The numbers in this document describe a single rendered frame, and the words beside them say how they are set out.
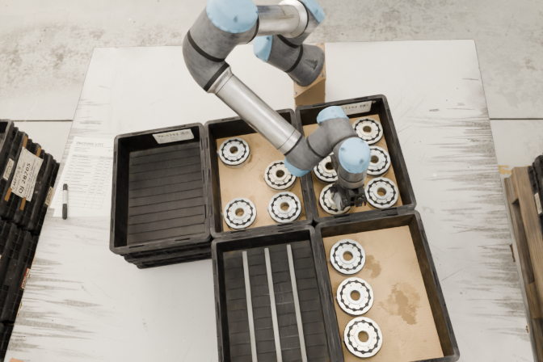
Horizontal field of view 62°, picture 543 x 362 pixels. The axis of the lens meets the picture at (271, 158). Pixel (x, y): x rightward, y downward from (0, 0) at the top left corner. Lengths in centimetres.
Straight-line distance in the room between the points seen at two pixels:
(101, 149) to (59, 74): 139
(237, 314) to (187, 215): 35
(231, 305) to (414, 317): 51
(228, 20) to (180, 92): 83
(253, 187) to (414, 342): 65
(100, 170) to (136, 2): 178
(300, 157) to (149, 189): 58
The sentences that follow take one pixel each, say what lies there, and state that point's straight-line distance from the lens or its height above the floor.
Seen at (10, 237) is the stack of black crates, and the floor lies 37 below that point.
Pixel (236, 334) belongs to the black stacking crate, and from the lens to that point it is 138.
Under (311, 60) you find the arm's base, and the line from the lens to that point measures 159.
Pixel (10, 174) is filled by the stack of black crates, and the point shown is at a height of 49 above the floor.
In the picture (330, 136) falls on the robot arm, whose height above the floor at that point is 117.
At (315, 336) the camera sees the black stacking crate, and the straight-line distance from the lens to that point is 136.
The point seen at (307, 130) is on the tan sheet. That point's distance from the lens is 156.
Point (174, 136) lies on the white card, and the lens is 156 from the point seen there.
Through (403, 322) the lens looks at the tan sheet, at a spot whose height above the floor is 83.
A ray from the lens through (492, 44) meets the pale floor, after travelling 301.
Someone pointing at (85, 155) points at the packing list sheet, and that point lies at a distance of 188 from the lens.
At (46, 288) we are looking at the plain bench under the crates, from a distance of 175.
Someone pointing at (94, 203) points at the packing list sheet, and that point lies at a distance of 177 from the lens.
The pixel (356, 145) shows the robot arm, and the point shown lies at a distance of 111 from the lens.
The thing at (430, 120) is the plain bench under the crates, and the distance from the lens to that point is 177.
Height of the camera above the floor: 218
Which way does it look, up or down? 63 degrees down
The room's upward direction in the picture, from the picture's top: 12 degrees counter-clockwise
